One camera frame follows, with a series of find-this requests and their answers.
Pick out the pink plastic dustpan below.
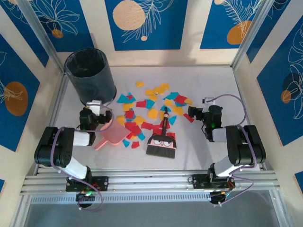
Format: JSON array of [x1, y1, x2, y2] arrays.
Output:
[[94, 122, 129, 151]]

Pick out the black cartoon face brush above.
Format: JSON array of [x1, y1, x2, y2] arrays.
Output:
[[146, 106, 177, 159]]

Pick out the black round trash bin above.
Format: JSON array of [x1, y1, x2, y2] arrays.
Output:
[[64, 48, 117, 106]]

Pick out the black left controller board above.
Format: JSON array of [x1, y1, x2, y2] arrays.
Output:
[[75, 192, 96, 203]]

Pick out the black controller board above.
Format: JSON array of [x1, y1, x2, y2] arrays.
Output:
[[210, 191, 229, 205], [75, 192, 96, 203]]

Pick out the black right controller board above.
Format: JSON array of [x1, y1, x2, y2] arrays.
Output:
[[210, 191, 229, 205]]

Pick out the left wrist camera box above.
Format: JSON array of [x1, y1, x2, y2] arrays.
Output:
[[85, 100, 103, 116]]

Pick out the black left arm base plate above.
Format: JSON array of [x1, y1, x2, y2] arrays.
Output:
[[65, 176, 109, 192]]

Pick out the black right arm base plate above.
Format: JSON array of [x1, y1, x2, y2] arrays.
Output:
[[192, 174, 234, 190]]

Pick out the aluminium mounting rail frame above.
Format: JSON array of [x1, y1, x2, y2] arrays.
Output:
[[20, 169, 281, 196]]

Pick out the slotted grey cable duct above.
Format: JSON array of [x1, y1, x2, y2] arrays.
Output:
[[30, 194, 212, 204]]

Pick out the aluminium frame post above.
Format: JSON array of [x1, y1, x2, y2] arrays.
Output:
[[16, 0, 66, 76], [231, 0, 274, 70]]

